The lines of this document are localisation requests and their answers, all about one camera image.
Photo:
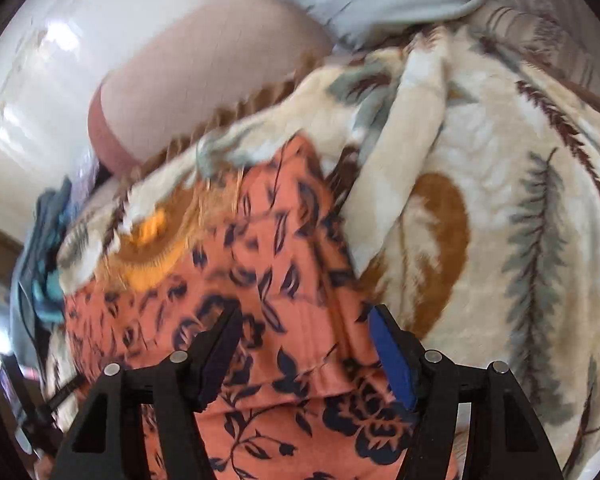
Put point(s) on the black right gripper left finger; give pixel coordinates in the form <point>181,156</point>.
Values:
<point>106,439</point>

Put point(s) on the orange floral garment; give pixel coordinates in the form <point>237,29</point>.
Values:
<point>305,397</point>

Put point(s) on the grey blue clothes pile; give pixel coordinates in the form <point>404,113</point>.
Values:
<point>28,334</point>

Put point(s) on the teal striped cloth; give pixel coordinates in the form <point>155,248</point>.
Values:
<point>48,298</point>

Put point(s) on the cream leaf-print fleece blanket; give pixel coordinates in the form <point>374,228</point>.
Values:
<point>467,185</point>

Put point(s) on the pink bolster pillow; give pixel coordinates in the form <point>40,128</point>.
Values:
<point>213,57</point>

